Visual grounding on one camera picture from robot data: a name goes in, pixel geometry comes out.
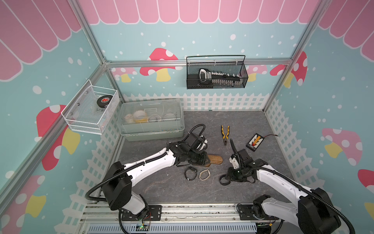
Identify black band watch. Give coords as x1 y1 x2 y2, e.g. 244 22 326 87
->
219 174 231 186

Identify wooden watch stand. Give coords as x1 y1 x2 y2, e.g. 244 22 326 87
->
204 155 223 167

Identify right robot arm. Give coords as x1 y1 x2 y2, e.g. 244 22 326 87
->
221 140 355 234

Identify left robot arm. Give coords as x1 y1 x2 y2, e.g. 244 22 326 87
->
85 124 210 220

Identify black round-face watch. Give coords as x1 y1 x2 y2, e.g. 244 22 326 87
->
184 166 197 181

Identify black connector board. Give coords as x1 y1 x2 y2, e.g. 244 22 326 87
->
245 133 278 152

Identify yellow black pliers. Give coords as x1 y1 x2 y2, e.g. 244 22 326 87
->
221 125 230 146

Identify translucent plastic storage box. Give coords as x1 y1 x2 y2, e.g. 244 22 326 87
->
117 99 185 141

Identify black silver tool in basket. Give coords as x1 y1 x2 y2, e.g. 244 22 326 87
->
198 68 243 87

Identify black tape roll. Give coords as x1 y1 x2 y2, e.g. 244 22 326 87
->
96 95 113 108

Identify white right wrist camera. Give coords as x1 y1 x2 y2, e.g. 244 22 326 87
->
229 157 240 170

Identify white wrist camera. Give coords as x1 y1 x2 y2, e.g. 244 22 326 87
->
229 157 240 170
197 136 207 151

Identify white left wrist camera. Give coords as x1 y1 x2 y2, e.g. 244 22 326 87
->
197 136 207 151

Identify beige strap watch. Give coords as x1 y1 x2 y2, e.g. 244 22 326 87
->
198 169 211 181

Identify black wire mesh basket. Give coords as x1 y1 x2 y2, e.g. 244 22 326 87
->
186 55 248 89

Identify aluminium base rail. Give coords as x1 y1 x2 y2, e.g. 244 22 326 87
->
76 203 301 234

